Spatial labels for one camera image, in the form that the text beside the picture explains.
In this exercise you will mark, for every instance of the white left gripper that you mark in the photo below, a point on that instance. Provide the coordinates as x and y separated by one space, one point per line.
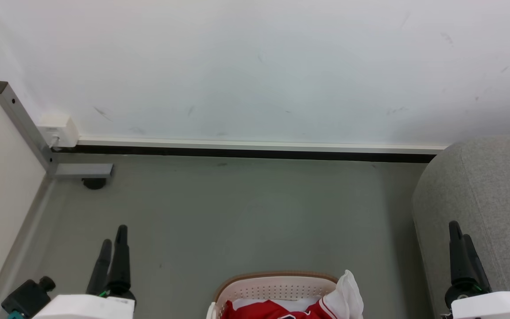
86 308

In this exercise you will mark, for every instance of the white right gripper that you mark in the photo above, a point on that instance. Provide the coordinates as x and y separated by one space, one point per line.
498 306

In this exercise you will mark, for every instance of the red basketball jersey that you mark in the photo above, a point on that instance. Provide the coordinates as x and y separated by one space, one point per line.
277 311

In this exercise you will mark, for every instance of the grey fabric sofa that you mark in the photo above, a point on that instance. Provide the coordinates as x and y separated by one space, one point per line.
485 190

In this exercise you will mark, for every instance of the white garment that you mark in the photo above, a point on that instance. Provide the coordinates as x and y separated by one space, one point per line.
348 297

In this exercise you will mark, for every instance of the white perforated laundry basket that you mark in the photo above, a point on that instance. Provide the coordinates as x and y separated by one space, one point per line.
272 290

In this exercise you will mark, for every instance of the white baseboard strip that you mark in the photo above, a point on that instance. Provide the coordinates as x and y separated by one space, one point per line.
255 145

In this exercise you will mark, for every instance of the black frame foot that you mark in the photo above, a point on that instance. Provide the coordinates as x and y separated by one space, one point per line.
94 183

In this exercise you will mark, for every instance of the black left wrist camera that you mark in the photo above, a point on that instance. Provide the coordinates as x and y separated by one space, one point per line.
27 299

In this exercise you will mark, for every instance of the white wall socket box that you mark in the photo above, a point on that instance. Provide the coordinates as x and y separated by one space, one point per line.
59 129

